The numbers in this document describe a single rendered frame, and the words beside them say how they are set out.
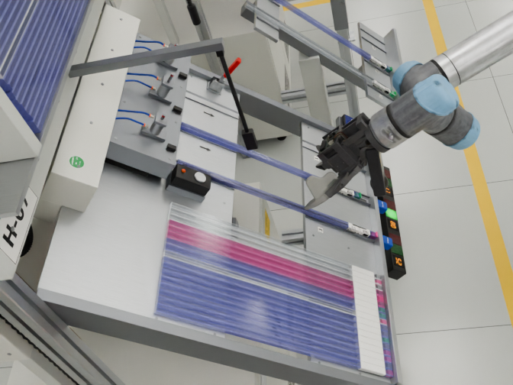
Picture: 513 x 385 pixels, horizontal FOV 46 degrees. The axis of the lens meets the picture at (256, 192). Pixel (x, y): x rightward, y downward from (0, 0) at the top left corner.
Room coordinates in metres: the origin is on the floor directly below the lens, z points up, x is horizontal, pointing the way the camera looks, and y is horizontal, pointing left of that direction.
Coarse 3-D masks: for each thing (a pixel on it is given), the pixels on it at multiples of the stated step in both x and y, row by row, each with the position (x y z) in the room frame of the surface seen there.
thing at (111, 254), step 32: (192, 96) 1.13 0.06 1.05; (224, 96) 1.16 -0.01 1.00; (224, 128) 1.05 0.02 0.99; (192, 160) 0.94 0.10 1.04; (224, 160) 0.96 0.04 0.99; (96, 192) 0.82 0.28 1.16; (128, 192) 0.83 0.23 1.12; (160, 192) 0.84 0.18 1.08; (224, 192) 0.87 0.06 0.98; (64, 224) 0.74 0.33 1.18; (96, 224) 0.75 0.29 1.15; (128, 224) 0.76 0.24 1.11; (160, 224) 0.77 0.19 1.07; (64, 256) 0.68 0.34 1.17; (96, 256) 0.69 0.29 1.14; (128, 256) 0.70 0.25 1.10; (160, 256) 0.70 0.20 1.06; (64, 288) 0.62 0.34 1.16; (96, 288) 0.63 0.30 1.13; (128, 288) 0.63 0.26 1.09; (160, 320) 0.58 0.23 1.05
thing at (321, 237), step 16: (304, 128) 1.12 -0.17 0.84; (304, 144) 1.06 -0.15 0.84; (320, 144) 1.08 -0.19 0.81; (304, 160) 1.01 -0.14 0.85; (320, 160) 1.02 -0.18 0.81; (320, 176) 0.97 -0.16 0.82; (304, 192) 0.91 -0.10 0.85; (320, 208) 0.88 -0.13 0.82; (336, 208) 0.89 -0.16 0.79; (352, 208) 0.89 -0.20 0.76; (368, 208) 0.90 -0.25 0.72; (304, 224) 0.83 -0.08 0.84; (320, 224) 0.83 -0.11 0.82; (368, 224) 0.86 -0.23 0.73; (304, 240) 0.79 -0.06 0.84; (320, 240) 0.79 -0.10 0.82; (336, 240) 0.80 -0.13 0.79; (352, 240) 0.80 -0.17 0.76; (368, 240) 0.81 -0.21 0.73; (336, 256) 0.75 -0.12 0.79; (352, 256) 0.76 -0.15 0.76; (368, 256) 0.77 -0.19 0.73; (352, 368) 0.50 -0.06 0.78
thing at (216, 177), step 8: (192, 168) 0.91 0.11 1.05; (200, 168) 0.91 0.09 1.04; (216, 176) 0.90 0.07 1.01; (224, 176) 0.90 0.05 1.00; (224, 184) 0.89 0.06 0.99; (232, 184) 0.89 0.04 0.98; (240, 184) 0.89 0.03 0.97; (248, 192) 0.88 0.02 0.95; (256, 192) 0.87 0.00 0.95; (264, 192) 0.88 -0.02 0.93; (272, 200) 0.87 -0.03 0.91; (280, 200) 0.87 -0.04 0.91; (288, 200) 0.87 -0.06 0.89; (296, 208) 0.85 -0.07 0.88; (312, 216) 0.84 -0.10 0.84; (320, 216) 0.84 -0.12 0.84; (328, 216) 0.84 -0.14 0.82; (336, 224) 0.83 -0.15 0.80; (344, 224) 0.83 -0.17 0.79
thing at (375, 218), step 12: (372, 192) 0.94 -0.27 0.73; (372, 204) 0.91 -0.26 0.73; (372, 216) 0.87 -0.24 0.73; (372, 228) 0.84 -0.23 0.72; (384, 252) 0.76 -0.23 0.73; (384, 264) 0.73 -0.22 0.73; (384, 276) 0.70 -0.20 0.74; (384, 288) 0.67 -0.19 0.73; (384, 300) 0.65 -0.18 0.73; (396, 348) 0.53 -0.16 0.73; (396, 360) 0.51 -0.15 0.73; (396, 372) 0.49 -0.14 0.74; (396, 384) 0.47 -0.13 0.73
